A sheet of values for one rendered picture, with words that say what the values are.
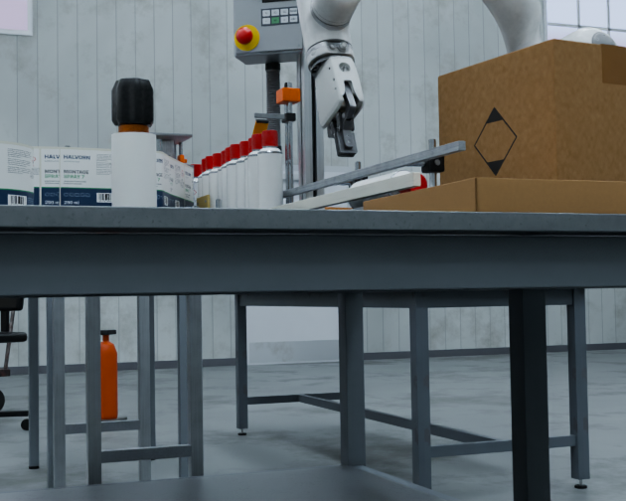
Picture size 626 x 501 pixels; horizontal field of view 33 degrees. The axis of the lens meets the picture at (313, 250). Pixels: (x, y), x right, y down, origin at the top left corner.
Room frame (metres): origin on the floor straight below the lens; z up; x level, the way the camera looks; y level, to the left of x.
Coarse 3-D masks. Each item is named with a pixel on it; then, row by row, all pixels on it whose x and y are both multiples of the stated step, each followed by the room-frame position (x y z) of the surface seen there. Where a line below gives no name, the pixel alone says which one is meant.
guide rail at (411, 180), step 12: (384, 180) 1.57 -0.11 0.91; (396, 180) 1.53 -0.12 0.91; (408, 180) 1.49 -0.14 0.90; (336, 192) 1.74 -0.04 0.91; (348, 192) 1.69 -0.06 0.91; (360, 192) 1.65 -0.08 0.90; (372, 192) 1.61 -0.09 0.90; (384, 192) 1.57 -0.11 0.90; (288, 204) 1.95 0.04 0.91; (300, 204) 1.89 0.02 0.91; (312, 204) 1.84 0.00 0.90; (324, 204) 1.79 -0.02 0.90; (336, 204) 1.76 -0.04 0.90
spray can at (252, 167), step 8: (256, 136) 2.21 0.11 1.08; (256, 144) 2.21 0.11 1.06; (256, 152) 2.20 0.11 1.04; (248, 160) 2.21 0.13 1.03; (256, 160) 2.20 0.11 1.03; (248, 168) 2.21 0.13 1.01; (256, 168) 2.20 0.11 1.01; (248, 176) 2.21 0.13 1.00; (256, 176) 2.20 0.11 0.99; (248, 184) 2.21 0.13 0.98; (256, 184) 2.20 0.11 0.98; (248, 192) 2.21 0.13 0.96; (256, 192) 2.20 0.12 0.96; (248, 200) 2.21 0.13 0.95; (256, 200) 2.20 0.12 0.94; (248, 208) 2.21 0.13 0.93; (256, 208) 2.20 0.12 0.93
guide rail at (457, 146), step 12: (456, 144) 1.51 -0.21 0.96; (408, 156) 1.65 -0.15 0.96; (420, 156) 1.61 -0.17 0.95; (432, 156) 1.58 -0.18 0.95; (372, 168) 1.78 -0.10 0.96; (384, 168) 1.74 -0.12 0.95; (396, 168) 1.71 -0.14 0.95; (324, 180) 1.98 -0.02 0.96; (336, 180) 1.93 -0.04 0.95; (348, 180) 1.88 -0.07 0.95; (288, 192) 2.16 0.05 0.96; (300, 192) 2.10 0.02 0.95
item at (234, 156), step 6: (234, 144) 2.35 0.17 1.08; (234, 150) 2.35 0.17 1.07; (234, 156) 2.35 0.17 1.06; (234, 162) 2.34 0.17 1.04; (228, 168) 2.35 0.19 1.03; (234, 168) 2.34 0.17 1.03; (228, 174) 2.35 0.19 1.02; (234, 174) 2.34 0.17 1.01; (228, 180) 2.35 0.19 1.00; (234, 180) 2.34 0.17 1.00; (228, 186) 2.35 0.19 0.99; (234, 186) 2.34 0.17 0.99; (228, 192) 2.35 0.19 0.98; (234, 192) 2.34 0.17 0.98; (228, 198) 2.35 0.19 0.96; (234, 198) 2.34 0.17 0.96; (228, 204) 2.35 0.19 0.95; (234, 204) 2.34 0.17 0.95
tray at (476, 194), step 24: (408, 192) 1.30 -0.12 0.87; (432, 192) 1.24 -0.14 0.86; (456, 192) 1.19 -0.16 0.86; (480, 192) 1.15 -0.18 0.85; (504, 192) 1.16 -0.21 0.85; (528, 192) 1.17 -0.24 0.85; (552, 192) 1.18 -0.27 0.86; (576, 192) 1.20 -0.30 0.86; (600, 192) 1.21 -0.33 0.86; (624, 192) 1.22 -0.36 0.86
